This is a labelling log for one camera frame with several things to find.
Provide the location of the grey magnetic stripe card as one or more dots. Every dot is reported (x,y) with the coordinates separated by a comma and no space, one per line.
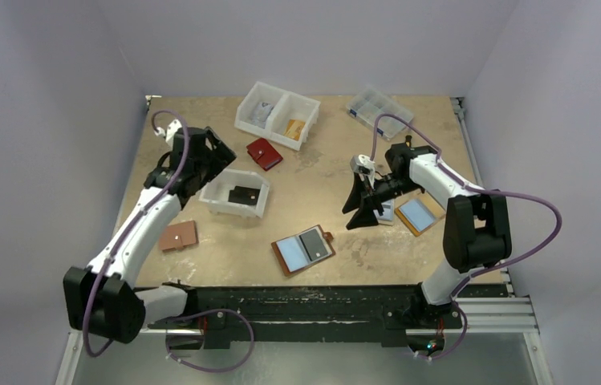
(315,245)

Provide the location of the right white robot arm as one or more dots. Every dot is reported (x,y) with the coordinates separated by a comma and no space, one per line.
(477,228)

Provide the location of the tan leather card holder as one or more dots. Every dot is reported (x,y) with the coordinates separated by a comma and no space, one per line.
(291,255)

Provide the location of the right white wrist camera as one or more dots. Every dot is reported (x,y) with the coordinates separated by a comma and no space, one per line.
(363,165)

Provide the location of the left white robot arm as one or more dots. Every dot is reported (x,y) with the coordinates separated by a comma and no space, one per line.
(101,298)

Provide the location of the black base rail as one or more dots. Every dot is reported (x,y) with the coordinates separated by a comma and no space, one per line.
(387,314)

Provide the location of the patterned card in bin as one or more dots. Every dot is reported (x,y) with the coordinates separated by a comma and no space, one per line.
(261,113)

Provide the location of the blue card white tray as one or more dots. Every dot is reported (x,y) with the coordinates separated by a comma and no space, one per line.
(386,215)

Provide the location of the white two-compartment bin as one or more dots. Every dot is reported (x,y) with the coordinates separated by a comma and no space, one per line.
(288,105)

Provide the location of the red leather card holder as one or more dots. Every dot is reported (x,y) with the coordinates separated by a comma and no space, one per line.
(264,154)

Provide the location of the clear plastic organizer box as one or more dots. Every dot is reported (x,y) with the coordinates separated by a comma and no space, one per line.
(370,103)

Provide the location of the black card in bin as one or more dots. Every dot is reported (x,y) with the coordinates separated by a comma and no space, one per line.
(243,195)

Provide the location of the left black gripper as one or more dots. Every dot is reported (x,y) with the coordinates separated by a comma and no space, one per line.
(221,156)

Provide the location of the gold card in bin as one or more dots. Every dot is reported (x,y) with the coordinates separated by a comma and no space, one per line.
(294,129)

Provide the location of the small white plastic bin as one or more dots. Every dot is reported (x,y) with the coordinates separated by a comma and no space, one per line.
(215,193)

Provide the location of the pink leather card holder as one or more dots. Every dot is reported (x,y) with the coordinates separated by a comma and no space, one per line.
(178,237)

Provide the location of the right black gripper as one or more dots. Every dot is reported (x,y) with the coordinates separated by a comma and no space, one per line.
(373,196)

